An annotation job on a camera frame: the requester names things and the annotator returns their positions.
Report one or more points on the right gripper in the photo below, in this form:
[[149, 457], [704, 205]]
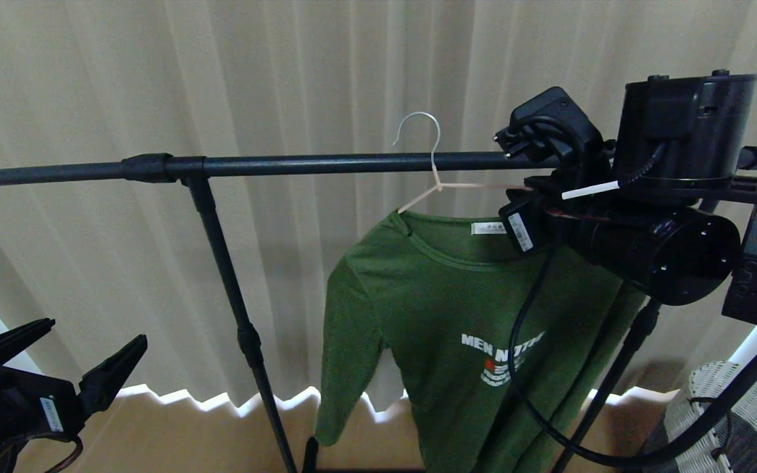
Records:
[[654, 256]]

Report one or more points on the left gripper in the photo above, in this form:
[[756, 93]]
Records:
[[10, 404]]

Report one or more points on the pink clothes hanger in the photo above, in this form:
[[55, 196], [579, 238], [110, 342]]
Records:
[[436, 177]]

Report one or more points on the green long-sleeved shirt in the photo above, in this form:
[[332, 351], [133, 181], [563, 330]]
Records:
[[418, 315]]

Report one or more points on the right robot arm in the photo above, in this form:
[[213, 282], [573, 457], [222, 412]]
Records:
[[681, 131]]

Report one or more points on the black clothes rack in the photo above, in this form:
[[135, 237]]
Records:
[[319, 163]]

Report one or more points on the beige curtain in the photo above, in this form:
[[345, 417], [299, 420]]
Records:
[[221, 79]]

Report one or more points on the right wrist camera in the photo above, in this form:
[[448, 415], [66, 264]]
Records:
[[549, 121]]

